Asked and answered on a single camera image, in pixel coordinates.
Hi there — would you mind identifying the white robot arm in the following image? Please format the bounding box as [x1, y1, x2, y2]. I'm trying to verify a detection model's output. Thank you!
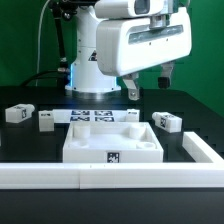
[67, 0, 192, 100]

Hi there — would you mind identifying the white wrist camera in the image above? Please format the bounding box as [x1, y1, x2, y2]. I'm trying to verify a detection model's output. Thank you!
[94, 0, 164, 19]

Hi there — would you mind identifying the white cable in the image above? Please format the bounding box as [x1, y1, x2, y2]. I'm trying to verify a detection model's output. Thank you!
[35, 0, 51, 87]

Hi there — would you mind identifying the white U-shaped obstacle fixture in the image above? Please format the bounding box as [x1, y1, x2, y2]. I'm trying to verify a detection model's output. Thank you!
[38, 109, 140, 132]

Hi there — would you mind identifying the black cable bundle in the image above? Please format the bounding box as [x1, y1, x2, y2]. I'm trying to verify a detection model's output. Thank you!
[20, 69, 71, 88]

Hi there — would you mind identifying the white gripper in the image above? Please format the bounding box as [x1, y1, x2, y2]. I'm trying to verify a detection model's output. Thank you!
[96, 7, 192, 100]

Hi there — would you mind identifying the white front fence wall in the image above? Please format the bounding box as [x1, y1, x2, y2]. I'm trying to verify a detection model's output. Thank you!
[0, 132, 224, 189]

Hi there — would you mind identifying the white square tabletop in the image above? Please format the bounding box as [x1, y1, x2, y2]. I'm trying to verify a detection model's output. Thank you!
[63, 121, 164, 163]

